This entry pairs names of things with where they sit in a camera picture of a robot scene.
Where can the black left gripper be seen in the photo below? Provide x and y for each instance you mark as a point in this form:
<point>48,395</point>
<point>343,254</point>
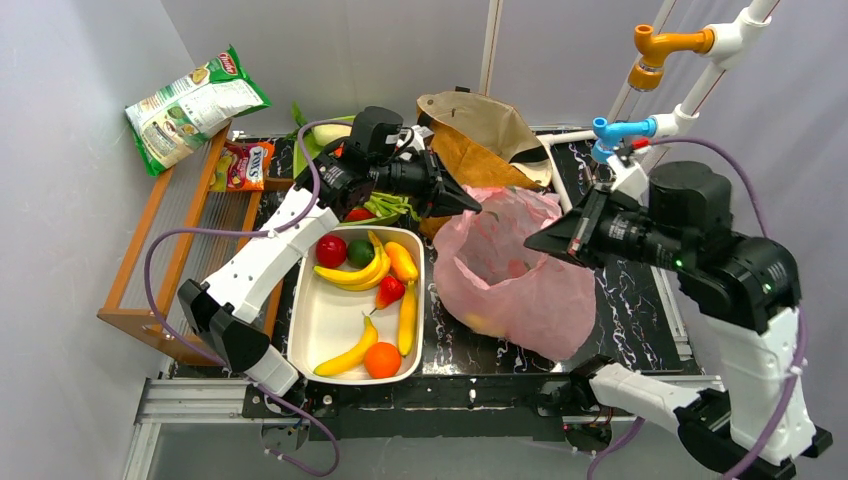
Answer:
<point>433,192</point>

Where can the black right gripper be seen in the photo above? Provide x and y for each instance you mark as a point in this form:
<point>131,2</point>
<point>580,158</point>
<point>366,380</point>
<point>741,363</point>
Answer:
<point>583,225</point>

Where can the brown paper bag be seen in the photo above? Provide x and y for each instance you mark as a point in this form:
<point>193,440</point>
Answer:
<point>484,142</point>

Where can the pink plastic grocery bag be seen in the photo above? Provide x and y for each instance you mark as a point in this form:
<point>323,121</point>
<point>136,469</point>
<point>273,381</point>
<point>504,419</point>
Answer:
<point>487,279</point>

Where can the green chips bag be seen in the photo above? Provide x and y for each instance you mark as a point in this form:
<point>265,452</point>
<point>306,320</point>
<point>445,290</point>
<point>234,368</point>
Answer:
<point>178,119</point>

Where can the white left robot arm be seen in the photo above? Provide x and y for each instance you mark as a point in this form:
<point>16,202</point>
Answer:
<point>379,155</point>

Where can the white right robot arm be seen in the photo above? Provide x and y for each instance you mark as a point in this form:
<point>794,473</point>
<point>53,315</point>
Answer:
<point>747,287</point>

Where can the yellow banana by bag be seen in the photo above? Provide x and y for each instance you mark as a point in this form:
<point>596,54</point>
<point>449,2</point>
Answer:
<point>407,319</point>

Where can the orange candy bag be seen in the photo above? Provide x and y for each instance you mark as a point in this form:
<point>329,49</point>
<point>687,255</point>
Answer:
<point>242,167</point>

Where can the green white leek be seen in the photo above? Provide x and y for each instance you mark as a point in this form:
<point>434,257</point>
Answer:
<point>383,206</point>

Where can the orange mango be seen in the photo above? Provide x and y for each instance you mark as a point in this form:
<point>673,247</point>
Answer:
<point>403,266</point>

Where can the red chili pepper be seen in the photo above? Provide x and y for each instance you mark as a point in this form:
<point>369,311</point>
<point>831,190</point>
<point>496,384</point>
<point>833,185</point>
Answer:
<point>359,214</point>

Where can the green lime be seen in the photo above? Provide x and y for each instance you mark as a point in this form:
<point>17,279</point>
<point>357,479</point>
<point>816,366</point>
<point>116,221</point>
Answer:
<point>360,253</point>

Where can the blue faucet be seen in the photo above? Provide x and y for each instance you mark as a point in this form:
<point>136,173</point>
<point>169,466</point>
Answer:
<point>609,135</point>

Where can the red apple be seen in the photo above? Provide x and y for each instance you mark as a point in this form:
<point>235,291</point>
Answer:
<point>331,251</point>

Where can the white radish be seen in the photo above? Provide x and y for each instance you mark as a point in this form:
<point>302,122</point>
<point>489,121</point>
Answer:
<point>326,133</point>

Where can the green vegetable tray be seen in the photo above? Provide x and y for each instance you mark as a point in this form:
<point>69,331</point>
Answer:
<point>308,146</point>

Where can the white fruit tray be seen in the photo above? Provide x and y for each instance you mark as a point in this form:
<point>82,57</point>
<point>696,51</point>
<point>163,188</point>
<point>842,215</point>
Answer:
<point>327,321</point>

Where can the orange fruit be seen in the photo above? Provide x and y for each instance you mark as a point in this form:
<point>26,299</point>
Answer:
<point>382,360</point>

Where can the orange faucet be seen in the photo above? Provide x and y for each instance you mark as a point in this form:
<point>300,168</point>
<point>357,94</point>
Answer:
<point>654,49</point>

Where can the single yellow banana lower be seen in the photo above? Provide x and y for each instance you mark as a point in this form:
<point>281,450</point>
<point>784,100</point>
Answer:
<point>354,356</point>

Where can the wooden rack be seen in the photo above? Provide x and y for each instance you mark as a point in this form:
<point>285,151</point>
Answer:
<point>142,300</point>

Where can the aluminium base frame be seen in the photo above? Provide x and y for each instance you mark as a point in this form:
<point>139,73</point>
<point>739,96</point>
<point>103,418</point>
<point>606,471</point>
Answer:
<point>700,418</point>

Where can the white pipe frame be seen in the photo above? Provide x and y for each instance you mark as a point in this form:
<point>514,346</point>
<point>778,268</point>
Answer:
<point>732,40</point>

